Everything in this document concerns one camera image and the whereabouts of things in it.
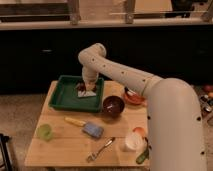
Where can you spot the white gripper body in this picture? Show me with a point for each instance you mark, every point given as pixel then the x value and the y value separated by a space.
pixel 89 78

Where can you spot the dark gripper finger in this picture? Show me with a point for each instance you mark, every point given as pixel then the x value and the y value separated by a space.
pixel 94 89
pixel 81 87

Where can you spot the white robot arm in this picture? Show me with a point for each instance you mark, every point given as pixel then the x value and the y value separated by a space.
pixel 175 130

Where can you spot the white cloth in tray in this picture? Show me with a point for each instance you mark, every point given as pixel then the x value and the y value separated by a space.
pixel 82 94

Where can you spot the green plastic tray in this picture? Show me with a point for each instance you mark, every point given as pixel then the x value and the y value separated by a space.
pixel 65 96

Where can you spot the dark brown bowl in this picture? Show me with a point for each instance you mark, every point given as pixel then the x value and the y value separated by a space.
pixel 113 106

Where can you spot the orange plate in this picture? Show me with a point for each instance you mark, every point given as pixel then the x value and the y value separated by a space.
pixel 133 98

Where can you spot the wooden table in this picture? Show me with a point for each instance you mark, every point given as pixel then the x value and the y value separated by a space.
pixel 70 147

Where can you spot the black cabinet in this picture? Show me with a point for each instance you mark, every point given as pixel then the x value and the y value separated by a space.
pixel 31 59

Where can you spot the orange toy fruit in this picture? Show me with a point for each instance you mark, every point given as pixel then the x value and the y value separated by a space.
pixel 140 131

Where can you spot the white cup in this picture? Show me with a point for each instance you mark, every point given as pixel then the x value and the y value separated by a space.
pixel 133 142

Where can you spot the silver metal fork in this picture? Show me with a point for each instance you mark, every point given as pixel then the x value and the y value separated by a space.
pixel 93 156

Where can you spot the green cucumber toy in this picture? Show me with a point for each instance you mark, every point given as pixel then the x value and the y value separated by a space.
pixel 142 157

